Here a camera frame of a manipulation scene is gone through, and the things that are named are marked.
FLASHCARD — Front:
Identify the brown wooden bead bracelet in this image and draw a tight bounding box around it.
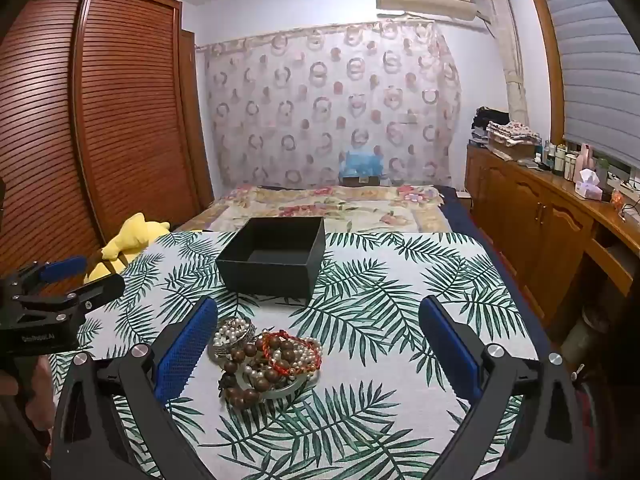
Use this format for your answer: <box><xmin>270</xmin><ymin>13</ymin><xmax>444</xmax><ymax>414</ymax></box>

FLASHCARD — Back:
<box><xmin>219</xmin><ymin>332</ymin><xmax>302</xmax><ymax>409</ymax></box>

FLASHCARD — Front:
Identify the black box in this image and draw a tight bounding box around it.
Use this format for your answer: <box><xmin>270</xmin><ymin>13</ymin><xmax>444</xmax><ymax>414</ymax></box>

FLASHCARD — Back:
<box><xmin>215</xmin><ymin>216</ymin><xmax>326</xmax><ymax>306</ymax></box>

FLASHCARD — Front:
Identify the white pearl bracelet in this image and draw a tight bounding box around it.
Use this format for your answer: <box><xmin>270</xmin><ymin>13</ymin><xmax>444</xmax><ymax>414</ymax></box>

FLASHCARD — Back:
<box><xmin>213</xmin><ymin>316</ymin><xmax>257</xmax><ymax>357</ymax></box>

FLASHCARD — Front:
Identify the ring pattern curtain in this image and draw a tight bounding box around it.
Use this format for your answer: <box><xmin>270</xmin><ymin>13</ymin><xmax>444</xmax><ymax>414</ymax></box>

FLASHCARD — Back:
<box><xmin>202</xmin><ymin>19</ymin><xmax>463</xmax><ymax>192</ymax></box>

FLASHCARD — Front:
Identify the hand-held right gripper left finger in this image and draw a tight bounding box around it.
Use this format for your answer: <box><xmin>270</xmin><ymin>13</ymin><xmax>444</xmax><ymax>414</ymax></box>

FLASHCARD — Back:
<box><xmin>50</xmin><ymin>296</ymin><xmax>221</xmax><ymax>480</ymax></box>

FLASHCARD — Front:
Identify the white tissue box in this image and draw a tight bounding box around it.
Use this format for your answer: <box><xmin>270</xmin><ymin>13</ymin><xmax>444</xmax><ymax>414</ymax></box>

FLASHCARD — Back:
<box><xmin>574</xmin><ymin>168</ymin><xmax>609</xmax><ymax>201</ymax></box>

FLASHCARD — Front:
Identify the brown slatted wooden wardrobe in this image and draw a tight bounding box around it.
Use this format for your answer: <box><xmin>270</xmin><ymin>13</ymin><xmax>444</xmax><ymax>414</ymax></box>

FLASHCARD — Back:
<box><xmin>0</xmin><ymin>0</ymin><xmax>216</xmax><ymax>281</ymax></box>

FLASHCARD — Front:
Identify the blue plastic bag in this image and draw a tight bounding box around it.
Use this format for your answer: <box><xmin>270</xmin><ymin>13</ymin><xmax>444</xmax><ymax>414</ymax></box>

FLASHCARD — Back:
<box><xmin>339</xmin><ymin>148</ymin><xmax>385</xmax><ymax>179</ymax></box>

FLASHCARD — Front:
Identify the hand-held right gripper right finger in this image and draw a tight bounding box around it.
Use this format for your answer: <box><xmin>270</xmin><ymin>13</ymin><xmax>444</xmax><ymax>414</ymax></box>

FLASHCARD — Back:
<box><xmin>418</xmin><ymin>295</ymin><xmax>596</xmax><ymax>480</ymax></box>

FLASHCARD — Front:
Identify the pile of folded clothes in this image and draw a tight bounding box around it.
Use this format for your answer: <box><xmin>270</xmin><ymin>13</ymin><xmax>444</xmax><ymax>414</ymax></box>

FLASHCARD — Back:
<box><xmin>471</xmin><ymin>106</ymin><xmax>542</xmax><ymax>161</ymax></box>

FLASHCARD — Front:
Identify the yellow plush toy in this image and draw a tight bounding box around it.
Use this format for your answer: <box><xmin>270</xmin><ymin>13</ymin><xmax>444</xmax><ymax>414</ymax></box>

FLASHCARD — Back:
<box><xmin>82</xmin><ymin>212</ymin><xmax>171</xmax><ymax>284</ymax></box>

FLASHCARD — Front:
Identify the row of bottles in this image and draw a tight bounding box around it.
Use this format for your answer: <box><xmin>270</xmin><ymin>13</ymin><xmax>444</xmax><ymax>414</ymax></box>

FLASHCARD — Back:
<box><xmin>537</xmin><ymin>140</ymin><xmax>612</xmax><ymax>182</ymax></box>

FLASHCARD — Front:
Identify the white wrapped pipe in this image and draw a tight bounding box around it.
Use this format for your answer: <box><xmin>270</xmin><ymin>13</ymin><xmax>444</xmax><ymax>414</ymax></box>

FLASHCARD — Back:
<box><xmin>477</xmin><ymin>0</ymin><xmax>531</xmax><ymax>129</ymax></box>

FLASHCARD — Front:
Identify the leaf print tablecloth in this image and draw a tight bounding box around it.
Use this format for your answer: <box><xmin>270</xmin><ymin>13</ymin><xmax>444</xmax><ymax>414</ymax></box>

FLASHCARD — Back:
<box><xmin>47</xmin><ymin>230</ymin><xmax>544</xmax><ymax>480</ymax></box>

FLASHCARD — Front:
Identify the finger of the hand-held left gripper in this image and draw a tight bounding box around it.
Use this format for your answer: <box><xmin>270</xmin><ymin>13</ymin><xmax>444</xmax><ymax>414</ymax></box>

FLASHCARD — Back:
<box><xmin>15</xmin><ymin>273</ymin><xmax>126</xmax><ymax>313</ymax></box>
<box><xmin>0</xmin><ymin>256</ymin><xmax>88</xmax><ymax>303</ymax></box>

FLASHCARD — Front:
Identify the person's left hand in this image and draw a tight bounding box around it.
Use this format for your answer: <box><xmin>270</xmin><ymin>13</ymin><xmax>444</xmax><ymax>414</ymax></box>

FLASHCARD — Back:
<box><xmin>21</xmin><ymin>357</ymin><xmax>55</xmax><ymax>433</ymax></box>

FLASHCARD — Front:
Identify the grey window blind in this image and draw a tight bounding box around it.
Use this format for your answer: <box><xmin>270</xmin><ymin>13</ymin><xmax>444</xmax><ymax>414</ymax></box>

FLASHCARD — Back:
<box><xmin>542</xmin><ymin>0</ymin><xmax>640</xmax><ymax>162</ymax></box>

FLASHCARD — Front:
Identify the wooden side cabinet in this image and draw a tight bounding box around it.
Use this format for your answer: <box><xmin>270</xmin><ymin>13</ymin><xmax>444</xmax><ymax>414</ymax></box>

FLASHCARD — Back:
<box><xmin>465</xmin><ymin>142</ymin><xmax>640</xmax><ymax>332</ymax></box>

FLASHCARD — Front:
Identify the red cord bead bracelet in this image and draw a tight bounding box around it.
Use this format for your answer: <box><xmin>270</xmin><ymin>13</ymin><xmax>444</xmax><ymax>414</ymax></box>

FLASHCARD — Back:
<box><xmin>259</xmin><ymin>330</ymin><xmax>324</xmax><ymax>377</ymax></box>

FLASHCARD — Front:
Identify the floral bed blanket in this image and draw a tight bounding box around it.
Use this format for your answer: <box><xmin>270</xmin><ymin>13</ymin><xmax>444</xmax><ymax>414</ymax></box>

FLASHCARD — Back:
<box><xmin>174</xmin><ymin>183</ymin><xmax>449</xmax><ymax>235</ymax></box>

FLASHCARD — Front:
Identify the dark blue bedsheet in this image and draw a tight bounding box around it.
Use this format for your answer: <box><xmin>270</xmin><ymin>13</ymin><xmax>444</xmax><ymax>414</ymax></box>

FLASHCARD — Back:
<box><xmin>437</xmin><ymin>185</ymin><xmax>557</xmax><ymax>353</ymax></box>

